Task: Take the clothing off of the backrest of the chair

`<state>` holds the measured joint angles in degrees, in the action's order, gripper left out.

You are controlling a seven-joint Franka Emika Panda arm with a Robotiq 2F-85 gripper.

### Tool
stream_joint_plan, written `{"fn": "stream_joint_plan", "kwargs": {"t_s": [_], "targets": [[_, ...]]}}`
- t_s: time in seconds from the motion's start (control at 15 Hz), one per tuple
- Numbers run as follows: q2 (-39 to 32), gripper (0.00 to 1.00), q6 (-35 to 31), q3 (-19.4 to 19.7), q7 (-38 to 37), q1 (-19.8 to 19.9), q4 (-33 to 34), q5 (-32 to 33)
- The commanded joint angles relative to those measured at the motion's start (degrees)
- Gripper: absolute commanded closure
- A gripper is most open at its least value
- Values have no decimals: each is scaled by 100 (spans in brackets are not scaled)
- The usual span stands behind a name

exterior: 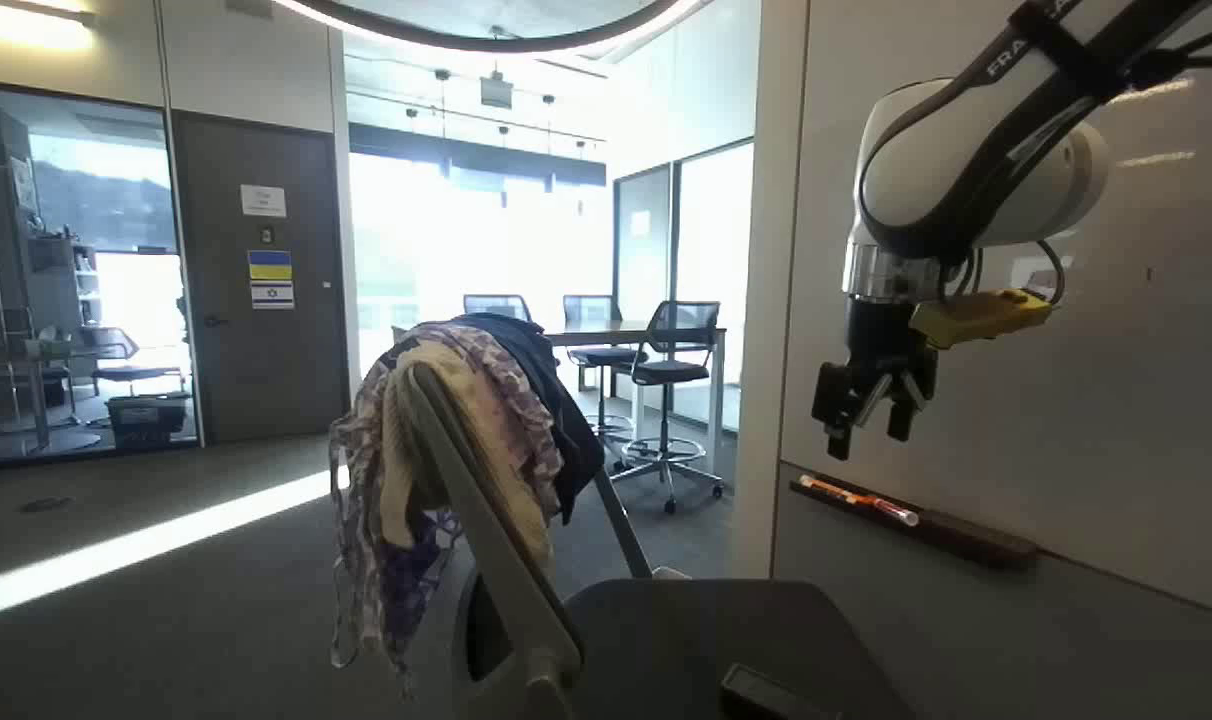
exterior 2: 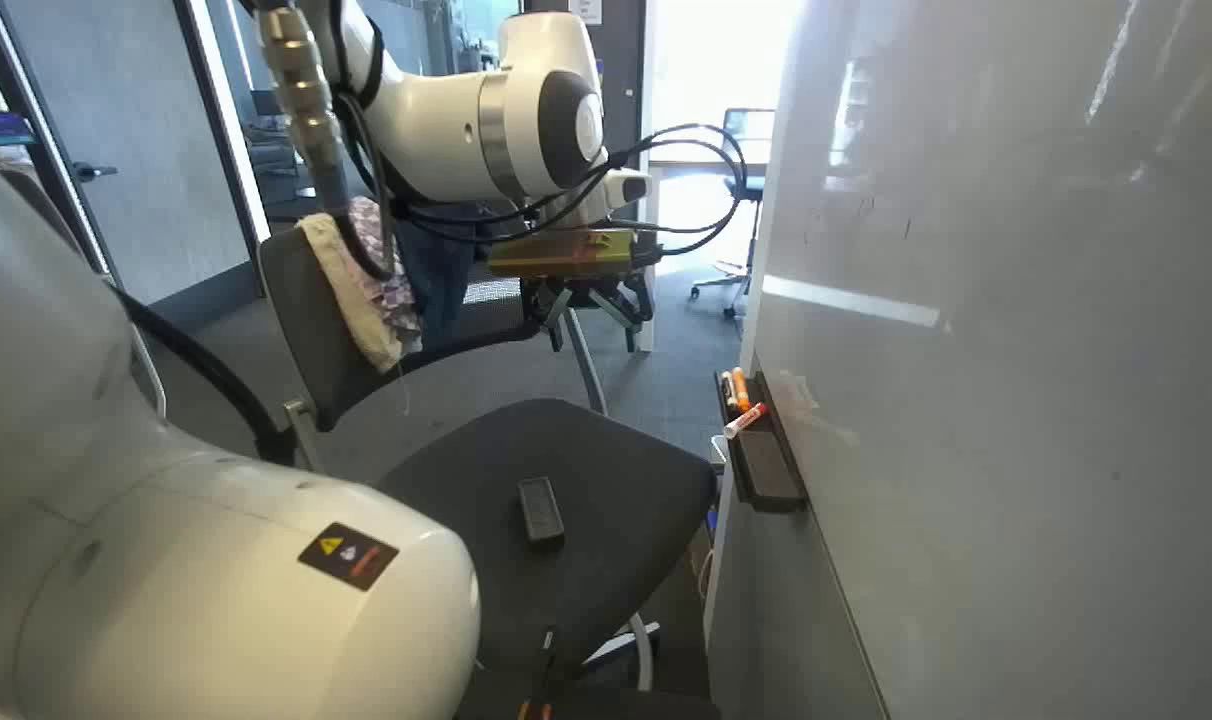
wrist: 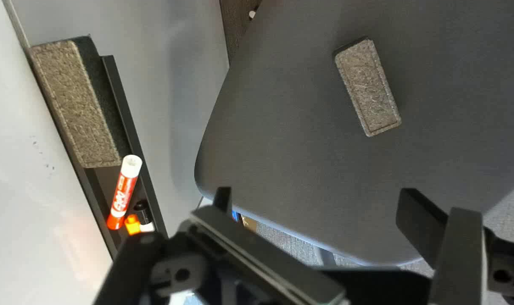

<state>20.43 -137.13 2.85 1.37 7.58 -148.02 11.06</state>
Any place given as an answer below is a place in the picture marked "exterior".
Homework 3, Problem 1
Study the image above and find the orange marker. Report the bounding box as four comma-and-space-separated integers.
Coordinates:
793, 474, 925, 528

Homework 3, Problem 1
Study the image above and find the dark marker tray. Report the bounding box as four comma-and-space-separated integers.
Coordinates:
784, 470, 1044, 577

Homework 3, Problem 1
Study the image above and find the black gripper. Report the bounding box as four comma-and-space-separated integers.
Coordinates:
812, 298, 942, 464

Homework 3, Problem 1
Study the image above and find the white high table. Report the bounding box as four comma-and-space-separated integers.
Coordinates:
391, 318, 731, 482

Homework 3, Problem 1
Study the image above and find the hanging ceiling sign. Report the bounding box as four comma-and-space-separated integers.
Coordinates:
476, 68, 521, 118

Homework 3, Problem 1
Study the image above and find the navy blue drawstring garment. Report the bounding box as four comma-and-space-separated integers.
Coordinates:
460, 312, 607, 525

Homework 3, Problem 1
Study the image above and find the white paper door sign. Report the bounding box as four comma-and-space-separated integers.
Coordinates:
235, 182, 290, 225

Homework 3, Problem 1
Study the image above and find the white whiteboard partition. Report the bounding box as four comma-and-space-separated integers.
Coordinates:
728, 0, 1212, 720

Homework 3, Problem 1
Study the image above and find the cream knit towel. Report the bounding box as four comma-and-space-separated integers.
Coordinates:
376, 335, 560, 574

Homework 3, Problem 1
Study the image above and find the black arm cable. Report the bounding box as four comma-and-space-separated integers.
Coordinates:
850, 0, 1212, 306

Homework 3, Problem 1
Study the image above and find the purple floral garment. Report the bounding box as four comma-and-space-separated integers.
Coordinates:
322, 320, 569, 675

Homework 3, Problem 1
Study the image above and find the round ceiling light ring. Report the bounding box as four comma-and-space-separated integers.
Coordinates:
270, 0, 708, 59

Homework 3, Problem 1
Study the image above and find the open laptop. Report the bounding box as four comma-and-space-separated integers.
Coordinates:
460, 290, 537, 329
560, 291, 622, 332

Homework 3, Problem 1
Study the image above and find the grey mesh-back chair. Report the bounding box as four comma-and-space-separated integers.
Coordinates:
397, 355, 917, 720

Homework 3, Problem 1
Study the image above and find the black mesh office stool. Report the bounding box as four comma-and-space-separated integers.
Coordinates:
607, 298, 728, 520

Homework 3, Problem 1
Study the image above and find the glass room window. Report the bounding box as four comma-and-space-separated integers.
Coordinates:
0, 78, 205, 474

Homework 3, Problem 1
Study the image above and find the black crate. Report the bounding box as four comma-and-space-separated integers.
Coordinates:
104, 392, 192, 451

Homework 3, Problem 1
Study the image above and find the dark brown door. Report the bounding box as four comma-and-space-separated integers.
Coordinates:
173, 109, 351, 448

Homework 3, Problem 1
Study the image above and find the blue yellow door sign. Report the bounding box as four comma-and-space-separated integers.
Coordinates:
245, 244, 300, 318

